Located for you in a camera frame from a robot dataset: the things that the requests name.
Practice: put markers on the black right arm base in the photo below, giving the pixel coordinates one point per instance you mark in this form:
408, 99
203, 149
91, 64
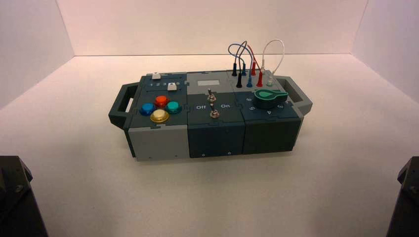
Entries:
406, 209

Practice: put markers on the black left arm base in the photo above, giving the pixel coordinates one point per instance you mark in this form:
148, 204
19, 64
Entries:
16, 202

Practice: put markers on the grey and teal control box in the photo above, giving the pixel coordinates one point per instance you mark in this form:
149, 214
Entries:
216, 137

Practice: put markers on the small grey display screen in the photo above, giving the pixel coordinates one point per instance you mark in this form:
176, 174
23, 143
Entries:
208, 83

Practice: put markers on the teal round push button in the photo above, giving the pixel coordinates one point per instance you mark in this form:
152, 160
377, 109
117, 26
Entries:
173, 106

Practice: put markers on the white slider knob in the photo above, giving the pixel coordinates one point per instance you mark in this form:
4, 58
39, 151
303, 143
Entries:
156, 76
171, 86

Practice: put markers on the yellow round push button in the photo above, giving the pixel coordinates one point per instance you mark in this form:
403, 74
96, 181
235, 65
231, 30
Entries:
159, 115

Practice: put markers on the orange round push button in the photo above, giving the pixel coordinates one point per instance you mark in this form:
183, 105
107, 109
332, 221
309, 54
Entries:
161, 100

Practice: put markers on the blue round push button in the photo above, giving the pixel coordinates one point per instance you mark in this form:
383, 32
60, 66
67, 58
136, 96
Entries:
147, 108

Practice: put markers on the green rotary knob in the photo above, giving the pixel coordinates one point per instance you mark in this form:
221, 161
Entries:
270, 98

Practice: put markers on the metal toggle switch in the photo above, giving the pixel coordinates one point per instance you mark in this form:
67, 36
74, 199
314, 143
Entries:
214, 113
210, 96

